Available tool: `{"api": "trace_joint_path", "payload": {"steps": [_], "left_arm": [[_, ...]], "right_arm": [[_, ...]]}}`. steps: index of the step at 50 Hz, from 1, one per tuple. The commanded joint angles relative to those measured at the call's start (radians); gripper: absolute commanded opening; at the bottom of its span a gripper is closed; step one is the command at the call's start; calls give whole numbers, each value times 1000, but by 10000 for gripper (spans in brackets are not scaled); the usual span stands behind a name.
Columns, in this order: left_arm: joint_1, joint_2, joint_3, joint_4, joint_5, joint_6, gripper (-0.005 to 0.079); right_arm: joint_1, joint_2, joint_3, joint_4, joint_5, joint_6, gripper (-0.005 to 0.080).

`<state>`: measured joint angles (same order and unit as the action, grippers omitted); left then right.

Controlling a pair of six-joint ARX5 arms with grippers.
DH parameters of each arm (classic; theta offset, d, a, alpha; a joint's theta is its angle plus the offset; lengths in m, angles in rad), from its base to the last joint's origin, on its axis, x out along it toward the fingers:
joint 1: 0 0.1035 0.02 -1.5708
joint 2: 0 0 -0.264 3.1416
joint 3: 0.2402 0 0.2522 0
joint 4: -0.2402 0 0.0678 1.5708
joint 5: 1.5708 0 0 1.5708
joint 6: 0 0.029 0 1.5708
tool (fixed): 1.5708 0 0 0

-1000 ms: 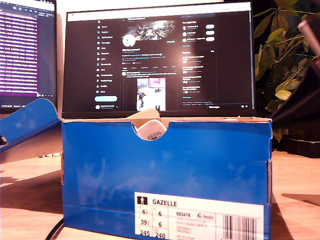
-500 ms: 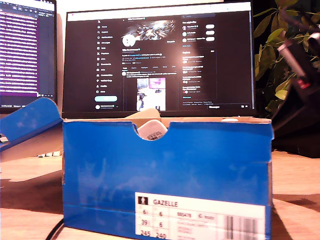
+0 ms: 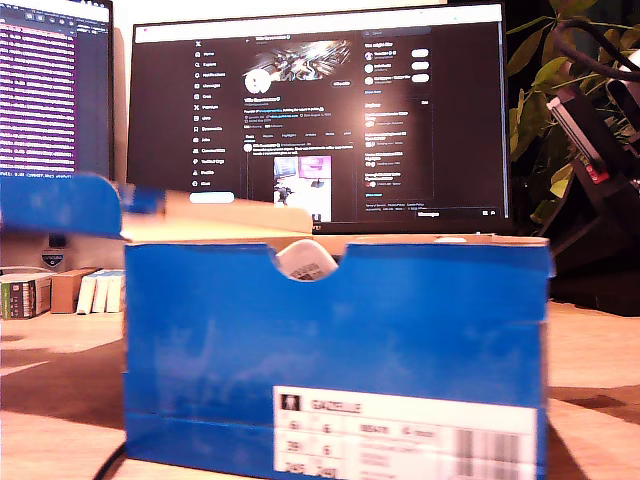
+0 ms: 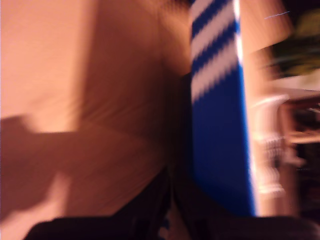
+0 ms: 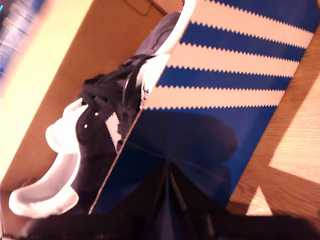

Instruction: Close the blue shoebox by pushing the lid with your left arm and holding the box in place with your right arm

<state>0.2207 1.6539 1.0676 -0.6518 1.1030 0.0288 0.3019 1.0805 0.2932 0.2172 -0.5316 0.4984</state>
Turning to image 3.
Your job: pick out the white upright box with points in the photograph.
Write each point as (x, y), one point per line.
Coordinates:
(116, 292)
(86, 297)
(101, 295)

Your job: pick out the white shoe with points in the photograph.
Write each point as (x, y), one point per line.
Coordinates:
(305, 262)

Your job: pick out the green and black box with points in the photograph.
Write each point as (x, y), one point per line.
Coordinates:
(22, 300)

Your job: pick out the brown cardboard box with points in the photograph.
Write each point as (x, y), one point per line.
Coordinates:
(67, 295)

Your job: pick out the large green leafy houseplant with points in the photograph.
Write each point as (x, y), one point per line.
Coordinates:
(527, 47)

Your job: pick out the flat white box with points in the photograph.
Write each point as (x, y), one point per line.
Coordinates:
(25, 274)

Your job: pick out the shield shaped badge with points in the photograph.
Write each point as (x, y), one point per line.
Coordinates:
(53, 260)

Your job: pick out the black monitor showing code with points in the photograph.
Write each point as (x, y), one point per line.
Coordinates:
(45, 90)

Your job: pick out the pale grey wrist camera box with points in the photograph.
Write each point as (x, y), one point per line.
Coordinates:
(625, 87)

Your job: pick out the black Huawei computer monitor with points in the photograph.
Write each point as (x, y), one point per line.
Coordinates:
(320, 120)

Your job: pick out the small black box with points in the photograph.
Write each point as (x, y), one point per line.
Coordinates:
(57, 241)

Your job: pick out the blue adidas shoebox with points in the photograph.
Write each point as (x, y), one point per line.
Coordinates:
(325, 340)

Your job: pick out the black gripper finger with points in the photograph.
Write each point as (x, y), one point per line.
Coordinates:
(595, 225)

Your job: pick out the black rectangular planter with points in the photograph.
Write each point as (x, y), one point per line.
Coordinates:
(600, 304)

